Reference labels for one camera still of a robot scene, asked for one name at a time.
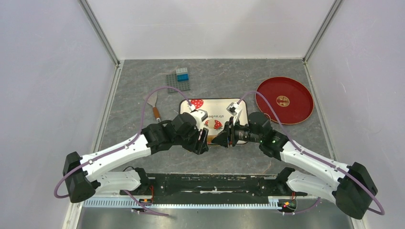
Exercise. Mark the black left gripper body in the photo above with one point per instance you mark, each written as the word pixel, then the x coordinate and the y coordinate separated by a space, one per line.
pixel 191 142

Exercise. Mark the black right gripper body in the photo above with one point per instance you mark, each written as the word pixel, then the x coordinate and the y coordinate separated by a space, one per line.
pixel 241 133

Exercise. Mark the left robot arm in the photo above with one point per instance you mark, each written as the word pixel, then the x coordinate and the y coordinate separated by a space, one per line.
pixel 89 174

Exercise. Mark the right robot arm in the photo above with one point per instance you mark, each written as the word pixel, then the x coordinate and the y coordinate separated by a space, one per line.
pixel 350 188

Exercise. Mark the strawberry print enamel tray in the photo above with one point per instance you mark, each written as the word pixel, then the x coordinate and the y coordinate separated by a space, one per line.
pixel 217 113

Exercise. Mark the grey lego baseplate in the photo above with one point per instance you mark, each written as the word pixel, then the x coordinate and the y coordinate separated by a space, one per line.
pixel 172 81

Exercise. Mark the blue grey lego bricks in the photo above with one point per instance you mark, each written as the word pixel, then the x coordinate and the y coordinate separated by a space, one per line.
pixel 182 74

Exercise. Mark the red round plate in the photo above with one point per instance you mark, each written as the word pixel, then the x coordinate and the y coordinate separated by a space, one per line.
pixel 290 99

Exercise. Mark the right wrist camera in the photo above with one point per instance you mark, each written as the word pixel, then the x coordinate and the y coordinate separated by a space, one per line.
pixel 235 110

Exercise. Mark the metal scraper wooden handle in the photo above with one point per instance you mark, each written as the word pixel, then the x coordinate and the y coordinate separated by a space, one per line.
pixel 151 100

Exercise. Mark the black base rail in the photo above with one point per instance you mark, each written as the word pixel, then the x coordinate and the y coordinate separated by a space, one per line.
pixel 179 189

